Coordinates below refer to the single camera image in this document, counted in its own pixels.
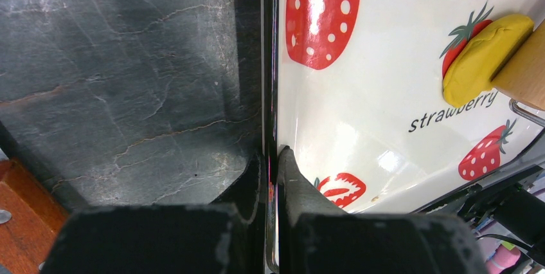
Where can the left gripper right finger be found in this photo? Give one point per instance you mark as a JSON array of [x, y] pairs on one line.
[[315, 236]]

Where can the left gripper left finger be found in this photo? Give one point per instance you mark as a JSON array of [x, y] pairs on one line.
[[223, 236]]

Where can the white strawberry tray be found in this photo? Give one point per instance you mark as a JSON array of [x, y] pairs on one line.
[[355, 89]]

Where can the yellow dough lump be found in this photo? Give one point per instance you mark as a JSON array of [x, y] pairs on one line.
[[484, 55]]

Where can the wooden roller with handle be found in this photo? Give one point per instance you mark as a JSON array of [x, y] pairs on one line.
[[522, 77]]

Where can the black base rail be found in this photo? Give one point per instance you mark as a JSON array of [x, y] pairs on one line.
[[504, 198]]

